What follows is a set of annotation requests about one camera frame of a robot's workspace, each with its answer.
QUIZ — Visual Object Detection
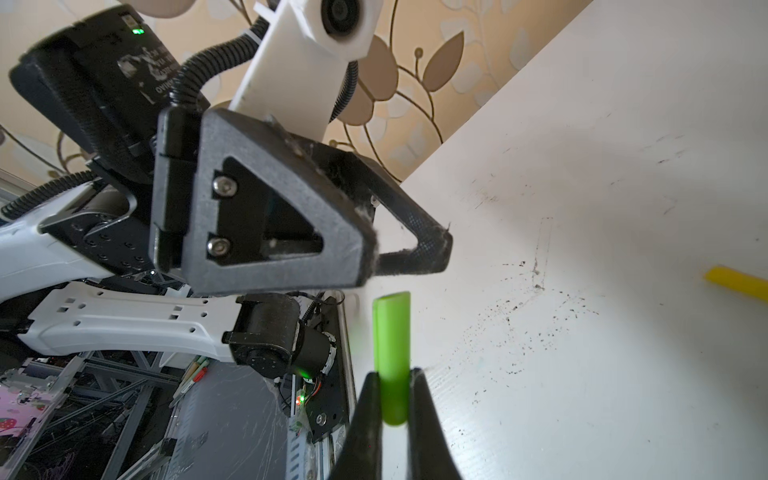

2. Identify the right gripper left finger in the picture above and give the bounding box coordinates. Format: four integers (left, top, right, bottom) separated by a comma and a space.
329, 372, 383, 480

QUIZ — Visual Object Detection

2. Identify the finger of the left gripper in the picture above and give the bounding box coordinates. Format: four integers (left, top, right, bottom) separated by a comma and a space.
149, 107, 377, 295
299, 137, 453, 276

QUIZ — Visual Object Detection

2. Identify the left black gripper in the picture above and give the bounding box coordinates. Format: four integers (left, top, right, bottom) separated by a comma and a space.
9, 4, 180, 185

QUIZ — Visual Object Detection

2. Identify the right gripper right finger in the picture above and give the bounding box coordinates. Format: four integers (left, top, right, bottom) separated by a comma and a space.
407, 368, 461, 480

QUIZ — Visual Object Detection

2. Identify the green pen cap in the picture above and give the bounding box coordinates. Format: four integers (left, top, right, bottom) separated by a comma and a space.
372, 292, 411, 426

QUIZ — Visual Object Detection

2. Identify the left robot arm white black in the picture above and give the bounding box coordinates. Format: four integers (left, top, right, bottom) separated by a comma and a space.
1, 1, 452, 378

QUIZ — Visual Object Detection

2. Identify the yellow pen cap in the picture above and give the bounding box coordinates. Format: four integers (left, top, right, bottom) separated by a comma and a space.
704, 265, 768, 302

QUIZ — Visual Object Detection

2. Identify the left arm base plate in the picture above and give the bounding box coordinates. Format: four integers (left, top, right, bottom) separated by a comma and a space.
290, 291, 354, 443

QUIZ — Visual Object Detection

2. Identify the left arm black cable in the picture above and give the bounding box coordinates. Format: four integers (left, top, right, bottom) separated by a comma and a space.
0, 14, 361, 223

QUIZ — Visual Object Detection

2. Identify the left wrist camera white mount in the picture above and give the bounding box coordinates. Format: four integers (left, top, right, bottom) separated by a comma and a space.
229, 1, 382, 141

